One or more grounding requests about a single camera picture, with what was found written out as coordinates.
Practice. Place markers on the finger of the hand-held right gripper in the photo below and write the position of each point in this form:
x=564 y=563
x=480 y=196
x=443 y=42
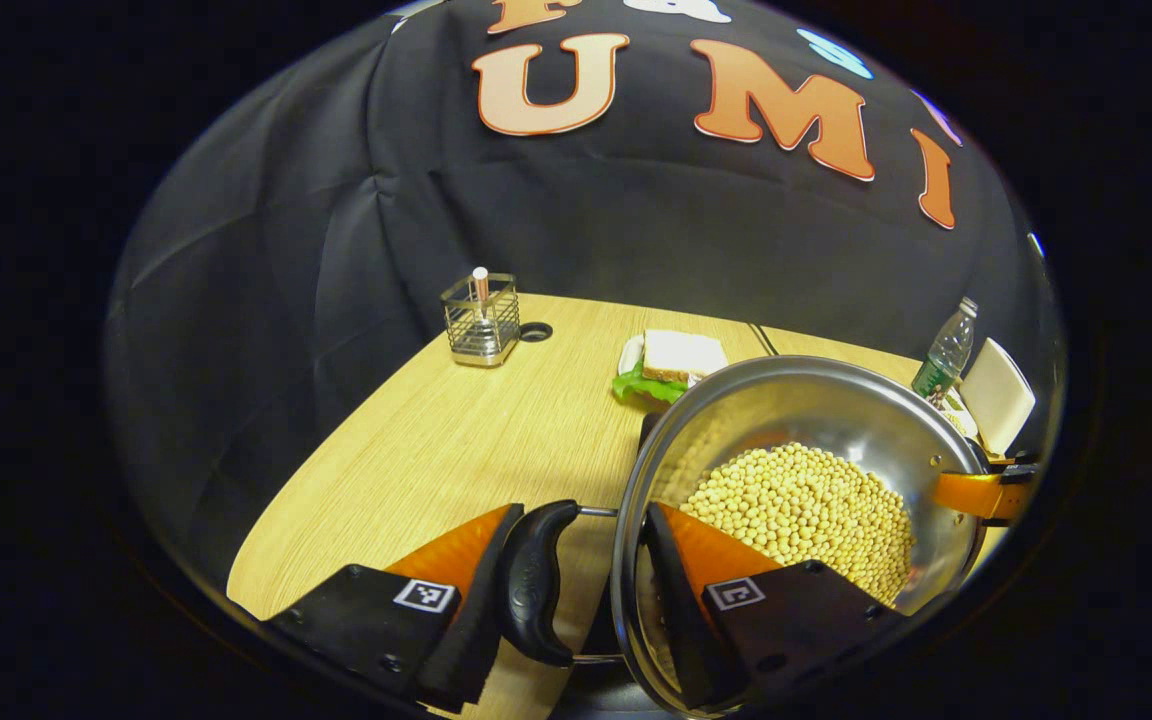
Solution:
x=966 y=492

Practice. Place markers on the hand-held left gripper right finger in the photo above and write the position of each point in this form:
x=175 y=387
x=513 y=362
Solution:
x=681 y=620

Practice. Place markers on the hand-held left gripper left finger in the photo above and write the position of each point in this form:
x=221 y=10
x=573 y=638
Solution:
x=481 y=620

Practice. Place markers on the pile of yellow soybeans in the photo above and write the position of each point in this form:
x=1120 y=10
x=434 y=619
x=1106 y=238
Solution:
x=806 y=510

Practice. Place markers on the white divided dish with beans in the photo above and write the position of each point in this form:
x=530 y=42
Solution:
x=958 y=412

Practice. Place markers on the white rounded container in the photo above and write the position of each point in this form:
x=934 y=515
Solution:
x=998 y=395

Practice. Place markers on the clear plastic water bottle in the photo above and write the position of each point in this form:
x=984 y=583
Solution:
x=946 y=355

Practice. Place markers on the sandwich with lettuce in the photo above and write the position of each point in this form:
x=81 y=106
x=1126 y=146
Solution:
x=681 y=355

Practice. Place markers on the small white plate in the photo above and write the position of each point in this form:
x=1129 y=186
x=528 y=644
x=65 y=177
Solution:
x=630 y=352

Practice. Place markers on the black backdrop cloth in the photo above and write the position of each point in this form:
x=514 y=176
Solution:
x=536 y=200

